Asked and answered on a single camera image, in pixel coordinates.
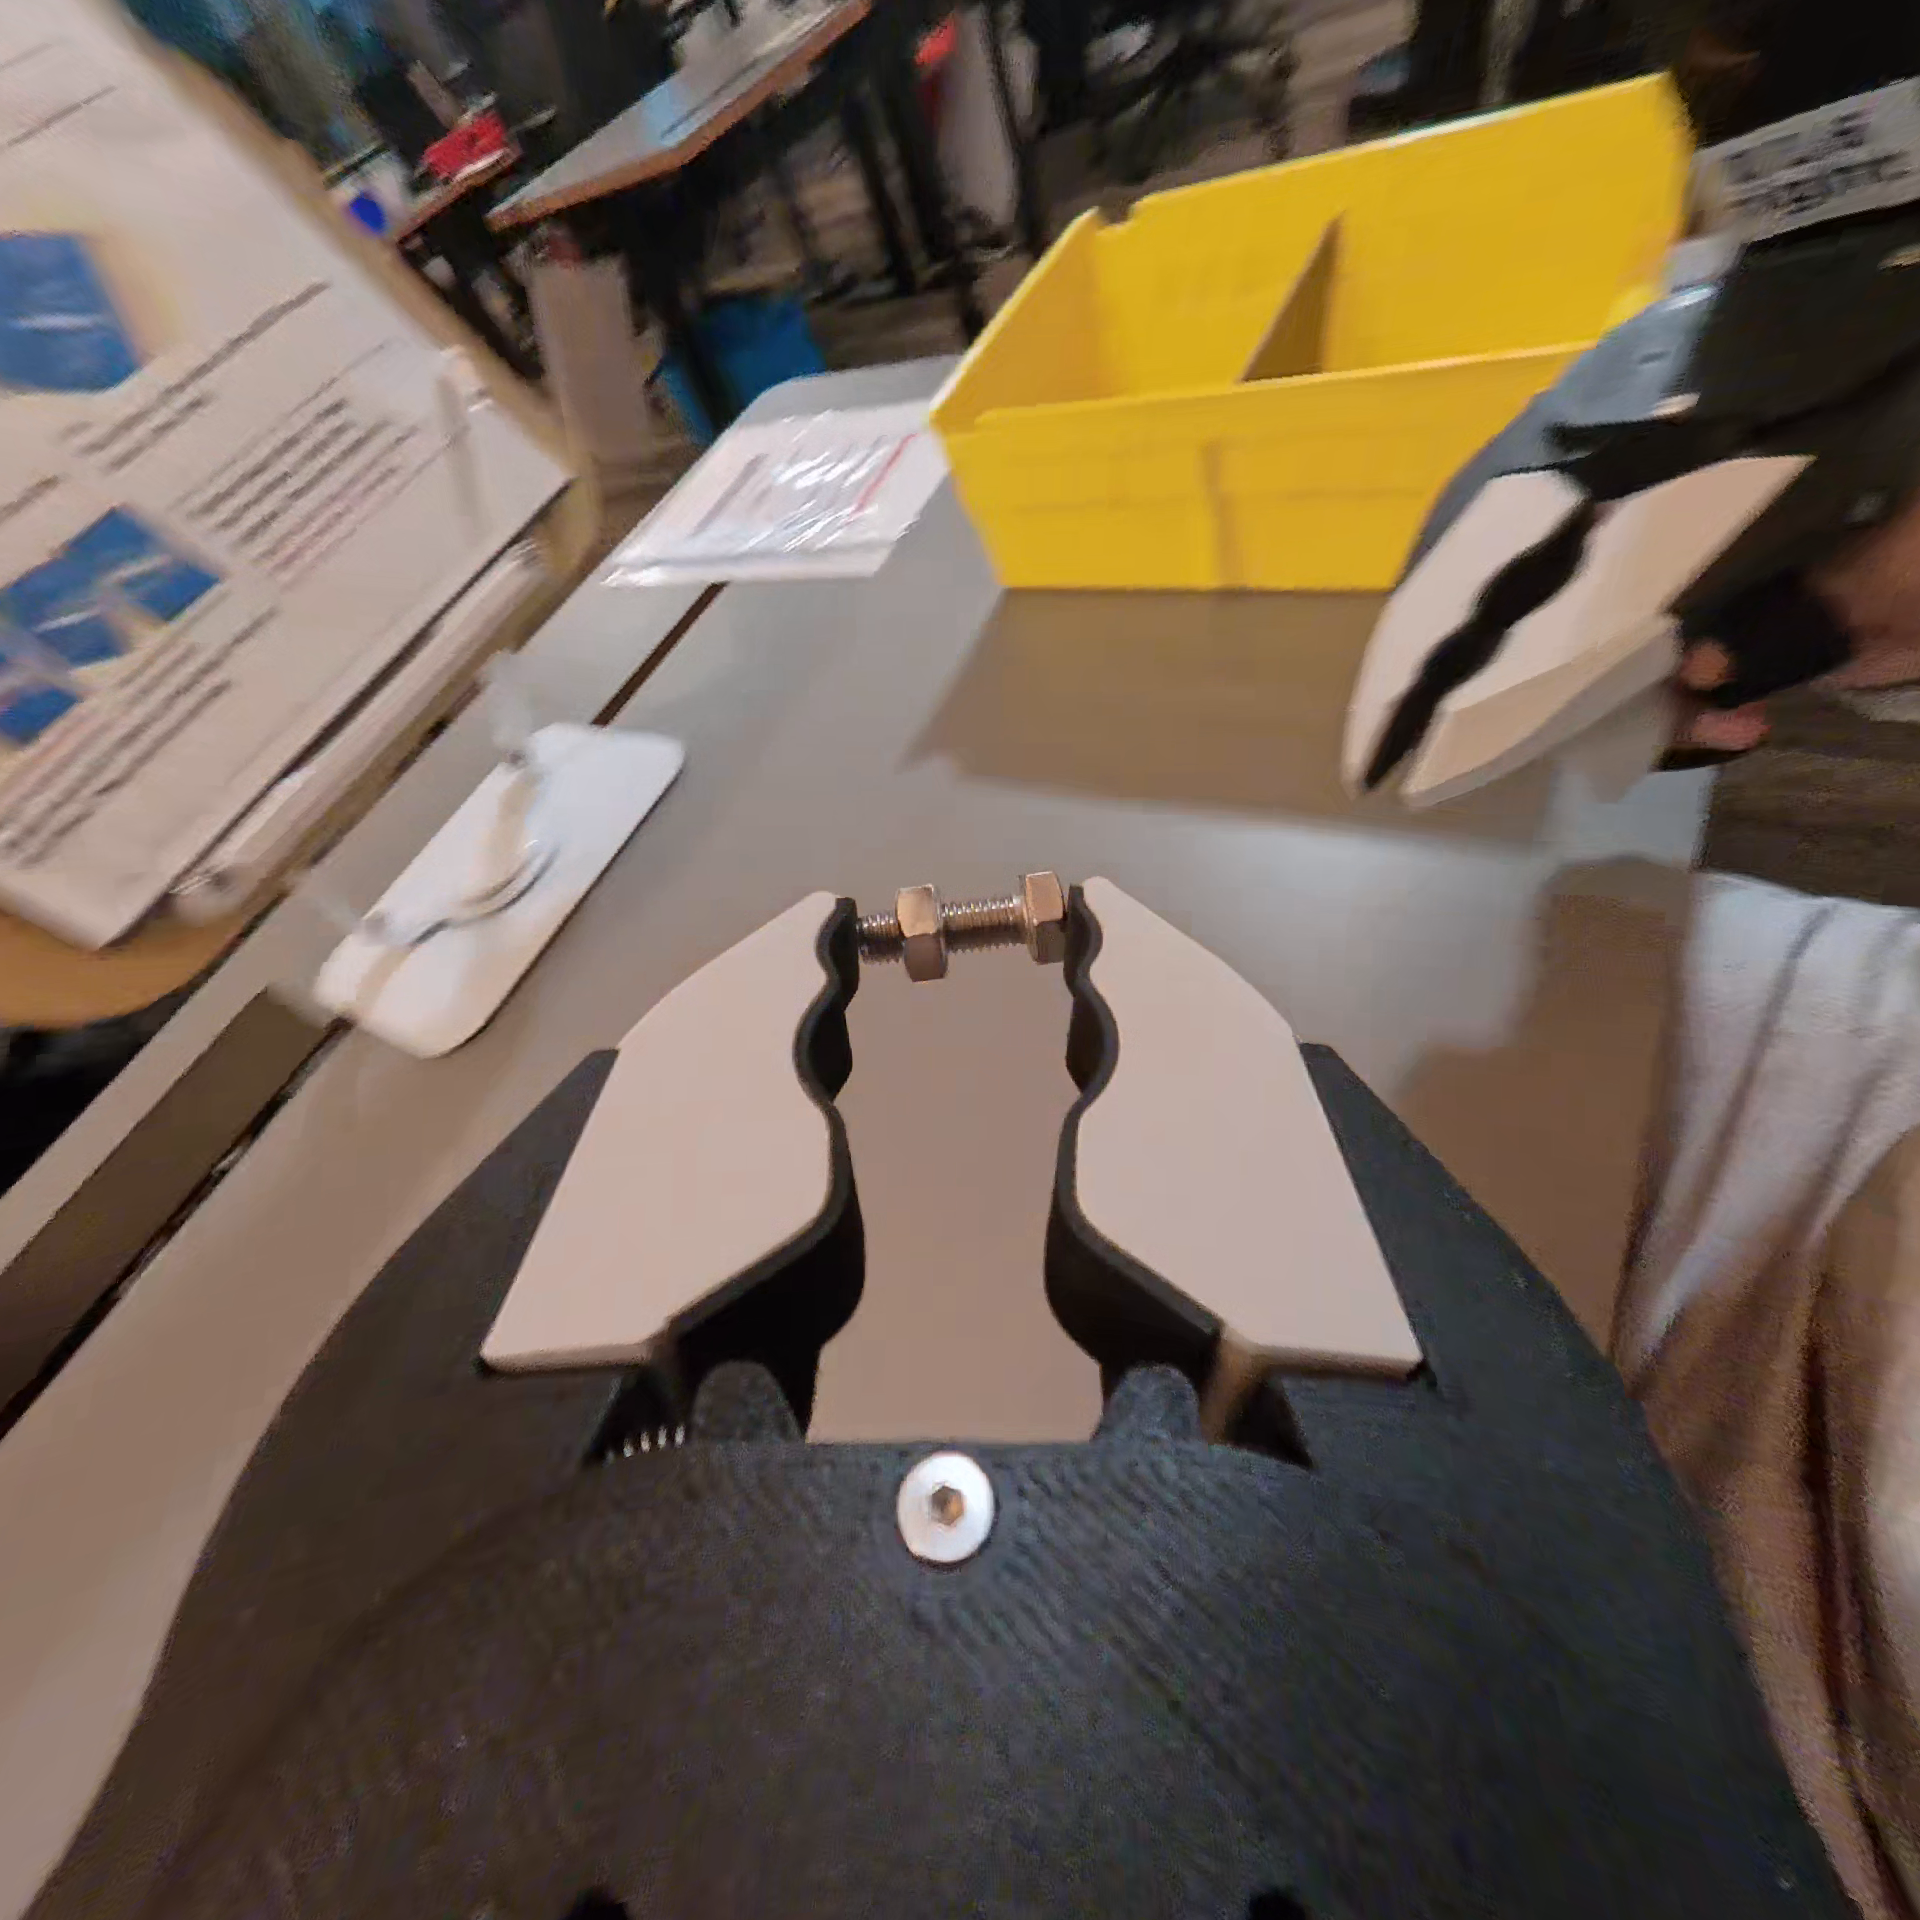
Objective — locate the person's grey sweatshirt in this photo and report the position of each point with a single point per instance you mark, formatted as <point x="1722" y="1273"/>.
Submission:
<point x="1788" y="1351"/>

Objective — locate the steel hex bolt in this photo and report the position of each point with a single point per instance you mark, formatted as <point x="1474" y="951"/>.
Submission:
<point x="987" y="915"/>

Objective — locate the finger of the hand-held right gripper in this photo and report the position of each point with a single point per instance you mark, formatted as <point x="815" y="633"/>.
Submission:
<point x="1638" y="601"/>
<point x="1440" y="627"/>

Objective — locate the grey desk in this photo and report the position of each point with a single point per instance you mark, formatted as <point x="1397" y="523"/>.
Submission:
<point x="1205" y="723"/>

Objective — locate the person's right hand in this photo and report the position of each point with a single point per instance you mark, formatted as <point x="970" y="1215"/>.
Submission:
<point x="1891" y="611"/>

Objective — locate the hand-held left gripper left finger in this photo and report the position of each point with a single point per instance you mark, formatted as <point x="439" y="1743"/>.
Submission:
<point x="673" y="1169"/>

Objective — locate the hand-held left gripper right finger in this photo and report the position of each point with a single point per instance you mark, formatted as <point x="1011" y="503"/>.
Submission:
<point x="1215" y="1169"/>

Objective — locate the clear plastic bag with paper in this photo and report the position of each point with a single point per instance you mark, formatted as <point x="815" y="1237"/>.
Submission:
<point x="781" y="492"/>

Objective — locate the wood-edged table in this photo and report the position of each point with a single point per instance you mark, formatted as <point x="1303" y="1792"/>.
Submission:
<point x="663" y="121"/>

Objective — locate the blue container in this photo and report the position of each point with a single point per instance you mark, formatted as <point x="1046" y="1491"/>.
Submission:
<point x="746" y="361"/>

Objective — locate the steel hex nut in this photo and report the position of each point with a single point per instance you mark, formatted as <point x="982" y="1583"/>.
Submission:
<point x="921" y="930"/>

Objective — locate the white plate with hook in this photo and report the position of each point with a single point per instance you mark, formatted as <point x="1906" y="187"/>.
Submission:
<point x="510" y="898"/>

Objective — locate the printed paper poster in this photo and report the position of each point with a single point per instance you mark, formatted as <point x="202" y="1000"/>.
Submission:
<point x="257" y="492"/>

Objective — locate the yellow plastic bin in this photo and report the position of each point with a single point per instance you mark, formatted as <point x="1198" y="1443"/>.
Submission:
<point x="1111" y="492"/>

